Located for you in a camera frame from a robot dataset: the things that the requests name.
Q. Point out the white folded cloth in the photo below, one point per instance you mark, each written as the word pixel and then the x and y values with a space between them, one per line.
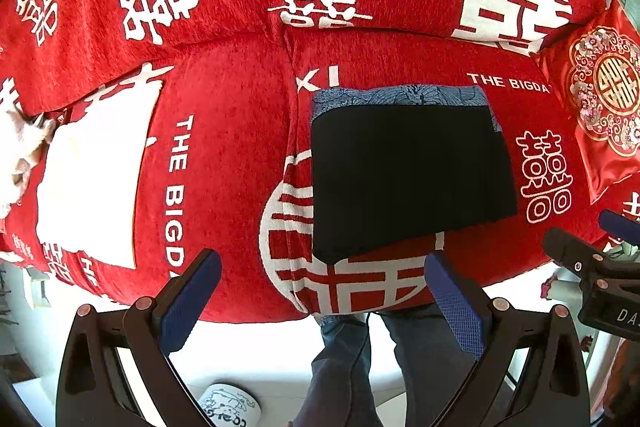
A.
pixel 90 187

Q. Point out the red embroidered cushion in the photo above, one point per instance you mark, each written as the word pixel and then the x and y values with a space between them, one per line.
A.
pixel 610 82

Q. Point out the red cloth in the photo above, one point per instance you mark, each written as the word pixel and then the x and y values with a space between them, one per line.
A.
pixel 625 377

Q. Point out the black pants with blue waistband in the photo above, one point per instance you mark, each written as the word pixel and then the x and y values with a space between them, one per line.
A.
pixel 410 172

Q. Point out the person's leg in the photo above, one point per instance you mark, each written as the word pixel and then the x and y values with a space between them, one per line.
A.
pixel 425 357
pixel 340 372

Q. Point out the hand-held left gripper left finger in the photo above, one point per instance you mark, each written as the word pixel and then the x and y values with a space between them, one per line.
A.
pixel 192 302

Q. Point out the white fluffy thing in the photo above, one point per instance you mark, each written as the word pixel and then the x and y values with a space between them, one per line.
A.
pixel 15 147

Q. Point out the person's left leg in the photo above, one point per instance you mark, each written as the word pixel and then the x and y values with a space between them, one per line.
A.
pixel 340 372

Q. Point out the white cartoon-print slipper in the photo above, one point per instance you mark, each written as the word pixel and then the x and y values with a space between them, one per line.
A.
pixel 230 407

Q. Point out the white box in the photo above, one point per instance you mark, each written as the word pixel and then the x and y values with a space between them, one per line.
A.
pixel 36 289

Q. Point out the person's right leg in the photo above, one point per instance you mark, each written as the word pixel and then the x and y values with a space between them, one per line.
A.
pixel 425 357

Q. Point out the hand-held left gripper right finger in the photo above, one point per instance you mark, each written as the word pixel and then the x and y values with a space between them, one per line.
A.
pixel 455 307

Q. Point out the red printed sofa cover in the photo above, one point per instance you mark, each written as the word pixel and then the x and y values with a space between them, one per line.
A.
pixel 225 157

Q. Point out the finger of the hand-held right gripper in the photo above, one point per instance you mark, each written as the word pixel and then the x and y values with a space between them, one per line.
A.
pixel 575 252
pixel 622 229

